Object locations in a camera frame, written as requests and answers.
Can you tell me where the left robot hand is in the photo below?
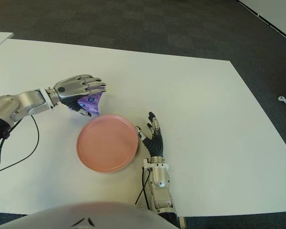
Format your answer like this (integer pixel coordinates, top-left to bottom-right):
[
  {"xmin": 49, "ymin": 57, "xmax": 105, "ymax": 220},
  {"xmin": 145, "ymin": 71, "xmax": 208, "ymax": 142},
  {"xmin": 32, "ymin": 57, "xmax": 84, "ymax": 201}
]
[{"xmin": 52, "ymin": 74, "xmax": 108, "ymax": 118}]

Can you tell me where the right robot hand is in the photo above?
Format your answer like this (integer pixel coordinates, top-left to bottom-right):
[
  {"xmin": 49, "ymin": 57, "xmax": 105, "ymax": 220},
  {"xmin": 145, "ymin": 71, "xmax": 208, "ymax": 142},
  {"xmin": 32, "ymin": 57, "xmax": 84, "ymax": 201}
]
[{"xmin": 135, "ymin": 111, "xmax": 164, "ymax": 158}]

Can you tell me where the purple tissue paper pack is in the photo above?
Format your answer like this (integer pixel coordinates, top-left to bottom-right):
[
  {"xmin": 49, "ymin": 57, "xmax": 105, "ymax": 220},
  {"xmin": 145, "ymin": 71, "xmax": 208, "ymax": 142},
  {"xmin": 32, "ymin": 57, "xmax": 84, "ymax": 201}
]
[{"xmin": 77, "ymin": 92, "xmax": 106, "ymax": 117}]

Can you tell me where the pink round plate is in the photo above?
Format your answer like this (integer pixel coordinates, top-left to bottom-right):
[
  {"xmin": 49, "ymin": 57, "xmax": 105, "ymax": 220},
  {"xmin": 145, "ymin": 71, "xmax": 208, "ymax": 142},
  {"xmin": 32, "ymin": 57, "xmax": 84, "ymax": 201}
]
[{"xmin": 76, "ymin": 114, "xmax": 139, "ymax": 173}]

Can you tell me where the silver robot torso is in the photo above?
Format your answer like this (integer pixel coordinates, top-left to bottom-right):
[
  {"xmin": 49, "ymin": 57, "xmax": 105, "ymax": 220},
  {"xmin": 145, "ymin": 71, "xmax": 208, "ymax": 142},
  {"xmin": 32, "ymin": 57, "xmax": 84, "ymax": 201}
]
[{"xmin": 0, "ymin": 201, "xmax": 179, "ymax": 229}]

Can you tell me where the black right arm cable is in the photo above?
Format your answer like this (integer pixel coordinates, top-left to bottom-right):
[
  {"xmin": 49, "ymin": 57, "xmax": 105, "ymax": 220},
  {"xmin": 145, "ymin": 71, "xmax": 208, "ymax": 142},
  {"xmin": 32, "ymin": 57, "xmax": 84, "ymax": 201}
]
[{"xmin": 134, "ymin": 167, "xmax": 153, "ymax": 209}]

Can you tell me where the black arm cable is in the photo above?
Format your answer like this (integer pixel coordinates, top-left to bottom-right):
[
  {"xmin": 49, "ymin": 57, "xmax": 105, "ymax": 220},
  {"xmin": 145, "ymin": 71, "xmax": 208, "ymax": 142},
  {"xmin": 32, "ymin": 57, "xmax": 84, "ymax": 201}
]
[
  {"xmin": 0, "ymin": 114, "xmax": 40, "ymax": 177},
  {"xmin": 134, "ymin": 167, "xmax": 153, "ymax": 209}
]

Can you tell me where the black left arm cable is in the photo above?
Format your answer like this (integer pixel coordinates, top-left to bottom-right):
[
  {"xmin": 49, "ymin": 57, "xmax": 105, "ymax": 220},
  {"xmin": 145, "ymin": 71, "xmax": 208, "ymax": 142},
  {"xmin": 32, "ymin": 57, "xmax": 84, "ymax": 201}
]
[{"xmin": 0, "ymin": 114, "xmax": 40, "ymax": 177}]

